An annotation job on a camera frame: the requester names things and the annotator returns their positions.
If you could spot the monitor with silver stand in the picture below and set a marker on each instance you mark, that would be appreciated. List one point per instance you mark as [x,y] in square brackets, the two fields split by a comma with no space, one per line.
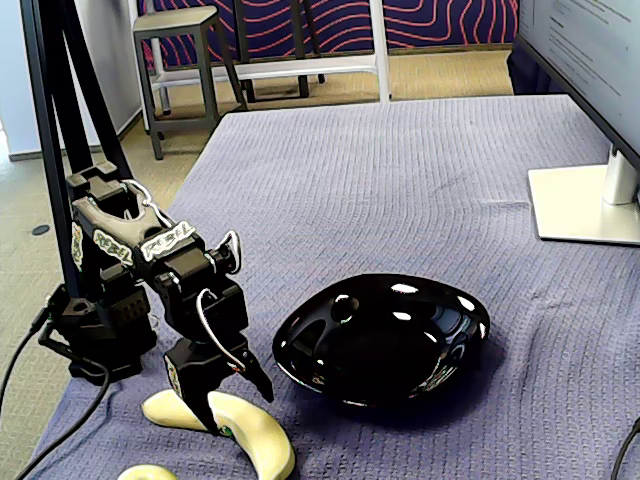
[575,40]

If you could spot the yellow banana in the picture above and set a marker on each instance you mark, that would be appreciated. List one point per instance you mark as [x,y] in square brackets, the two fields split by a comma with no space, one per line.
[260,435]

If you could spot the dark stool legs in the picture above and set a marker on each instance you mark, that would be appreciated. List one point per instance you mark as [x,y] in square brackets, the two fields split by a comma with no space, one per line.
[300,50]

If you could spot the grey purple waffle cloth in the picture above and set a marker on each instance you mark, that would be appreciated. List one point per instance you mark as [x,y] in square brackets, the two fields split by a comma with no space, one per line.
[400,200]

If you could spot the pale yellow round fruit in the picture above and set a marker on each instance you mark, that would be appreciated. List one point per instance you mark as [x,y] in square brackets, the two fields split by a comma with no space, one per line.
[147,472]

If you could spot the black glossy bowl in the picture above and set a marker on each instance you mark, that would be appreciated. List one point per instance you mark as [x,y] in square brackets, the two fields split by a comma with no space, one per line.
[380,345]

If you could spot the black tripod stand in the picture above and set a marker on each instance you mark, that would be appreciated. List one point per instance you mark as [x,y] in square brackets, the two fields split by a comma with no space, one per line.
[50,100]

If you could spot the black round floor cover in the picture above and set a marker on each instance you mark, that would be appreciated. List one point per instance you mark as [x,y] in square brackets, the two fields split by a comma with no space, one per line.
[40,230]

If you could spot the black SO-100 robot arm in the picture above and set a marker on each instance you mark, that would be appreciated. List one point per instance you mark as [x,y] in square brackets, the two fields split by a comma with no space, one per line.
[115,240]

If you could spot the grey metal stool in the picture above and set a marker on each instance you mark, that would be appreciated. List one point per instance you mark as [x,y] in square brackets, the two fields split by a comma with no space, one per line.
[175,20]

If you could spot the blue pink patterned panel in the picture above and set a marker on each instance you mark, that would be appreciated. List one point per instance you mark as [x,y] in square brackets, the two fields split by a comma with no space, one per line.
[440,25]

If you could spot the white metal table frame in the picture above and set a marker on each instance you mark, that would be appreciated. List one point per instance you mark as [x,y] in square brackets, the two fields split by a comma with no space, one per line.
[300,67]

